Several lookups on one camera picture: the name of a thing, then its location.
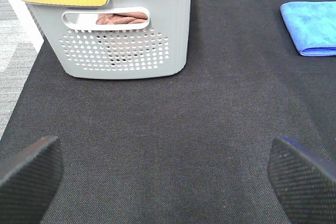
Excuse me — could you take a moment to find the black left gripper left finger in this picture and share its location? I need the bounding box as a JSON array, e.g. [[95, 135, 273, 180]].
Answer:
[[1, 136, 64, 223]]

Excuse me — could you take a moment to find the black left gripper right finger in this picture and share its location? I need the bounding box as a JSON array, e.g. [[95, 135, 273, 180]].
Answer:
[[267, 137, 335, 223]]

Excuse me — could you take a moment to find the black table mat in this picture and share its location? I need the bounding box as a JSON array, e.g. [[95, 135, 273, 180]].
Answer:
[[1, 0, 335, 223]]

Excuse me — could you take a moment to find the folded blue towel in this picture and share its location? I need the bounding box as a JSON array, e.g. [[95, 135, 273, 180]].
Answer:
[[280, 1, 335, 57]]

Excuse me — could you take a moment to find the grey plastic laundry basket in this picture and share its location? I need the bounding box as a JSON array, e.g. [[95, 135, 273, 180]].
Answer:
[[26, 0, 191, 79]]

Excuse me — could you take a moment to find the brown towel in basket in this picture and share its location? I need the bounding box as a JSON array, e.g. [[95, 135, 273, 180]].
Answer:
[[96, 12, 148, 25]]

